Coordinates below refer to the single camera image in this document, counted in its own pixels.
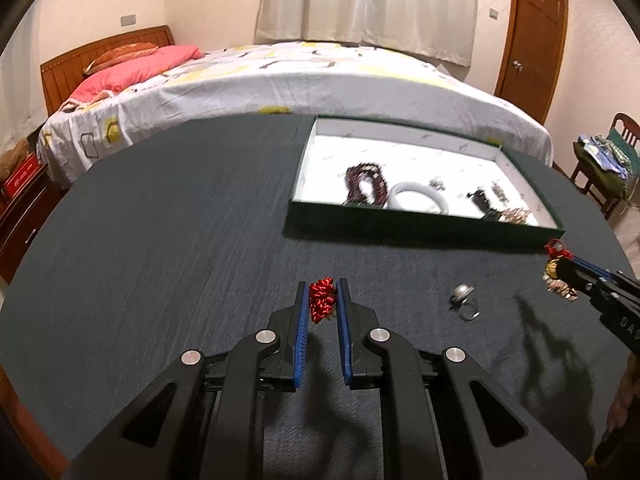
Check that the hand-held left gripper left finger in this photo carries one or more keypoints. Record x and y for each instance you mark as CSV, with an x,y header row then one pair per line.
x,y
300,330

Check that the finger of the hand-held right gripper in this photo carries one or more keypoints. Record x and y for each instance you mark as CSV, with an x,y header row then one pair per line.
x,y
577,285
587,267

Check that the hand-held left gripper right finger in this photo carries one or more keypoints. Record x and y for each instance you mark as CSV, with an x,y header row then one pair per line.
x,y
344,330

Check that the red coral cluster ornament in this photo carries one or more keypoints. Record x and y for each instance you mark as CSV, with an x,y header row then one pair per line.
x,y
321,300

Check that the red knot gold charm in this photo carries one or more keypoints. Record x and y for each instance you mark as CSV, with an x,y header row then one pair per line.
x,y
552,249

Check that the pink gold brooch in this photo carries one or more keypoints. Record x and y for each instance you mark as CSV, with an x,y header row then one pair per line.
x,y
515,215

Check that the white jade bangle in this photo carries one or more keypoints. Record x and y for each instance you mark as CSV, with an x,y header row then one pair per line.
x,y
420,187

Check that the pearl flower brooch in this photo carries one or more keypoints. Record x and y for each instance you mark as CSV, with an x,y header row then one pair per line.
x,y
437,183

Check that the shallow green cardboard tray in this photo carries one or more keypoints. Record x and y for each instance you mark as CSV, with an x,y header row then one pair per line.
x,y
345,150

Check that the pile of clothes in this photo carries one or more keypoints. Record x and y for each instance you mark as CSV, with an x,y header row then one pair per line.
x,y
600,160

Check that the wooden chair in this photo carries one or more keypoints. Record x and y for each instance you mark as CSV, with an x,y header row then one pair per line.
x,y
627,127

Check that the brown wooden door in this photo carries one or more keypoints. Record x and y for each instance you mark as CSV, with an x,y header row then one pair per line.
x,y
535,40

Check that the bed with patterned sheet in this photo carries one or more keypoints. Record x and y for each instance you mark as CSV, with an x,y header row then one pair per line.
x,y
300,85

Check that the dark wooden nightstand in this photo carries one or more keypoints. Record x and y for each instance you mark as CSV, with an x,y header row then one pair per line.
x,y
25,225

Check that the pink pillow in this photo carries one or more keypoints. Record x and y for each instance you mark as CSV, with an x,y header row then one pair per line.
x,y
135,67

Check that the red box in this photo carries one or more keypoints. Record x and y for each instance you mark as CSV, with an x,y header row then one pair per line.
x,y
20,177

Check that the white window curtain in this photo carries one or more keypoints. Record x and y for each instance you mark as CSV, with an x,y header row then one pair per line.
x,y
370,5

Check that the orange brown cushion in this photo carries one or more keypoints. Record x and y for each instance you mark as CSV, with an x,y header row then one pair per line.
x,y
120,55

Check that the brown teddy bear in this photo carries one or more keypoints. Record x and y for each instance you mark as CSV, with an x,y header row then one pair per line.
x,y
12,155

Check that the wooden headboard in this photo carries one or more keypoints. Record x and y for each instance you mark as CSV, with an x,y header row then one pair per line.
x,y
65,70

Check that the sheer white curtain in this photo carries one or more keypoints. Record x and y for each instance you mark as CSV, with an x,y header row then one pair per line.
x,y
20,75

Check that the grey wall switch plate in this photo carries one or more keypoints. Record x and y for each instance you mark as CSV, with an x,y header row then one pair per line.
x,y
128,20

